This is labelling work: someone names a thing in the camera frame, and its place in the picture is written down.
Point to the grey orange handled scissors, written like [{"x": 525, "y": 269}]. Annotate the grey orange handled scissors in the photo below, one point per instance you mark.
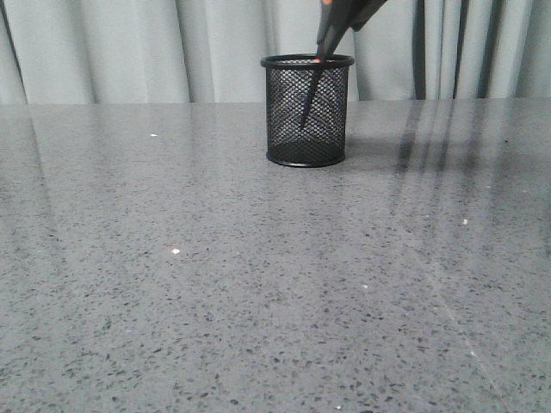
[{"x": 333, "y": 24}]

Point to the black mesh pen bucket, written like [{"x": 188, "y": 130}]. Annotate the black mesh pen bucket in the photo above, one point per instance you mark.
[{"x": 322, "y": 141}]

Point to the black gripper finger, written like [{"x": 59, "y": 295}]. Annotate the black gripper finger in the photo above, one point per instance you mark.
[{"x": 362, "y": 11}]

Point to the light grey curtain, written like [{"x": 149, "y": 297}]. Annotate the light grey curtain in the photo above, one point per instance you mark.
[{"x": 210, "y": 51}]

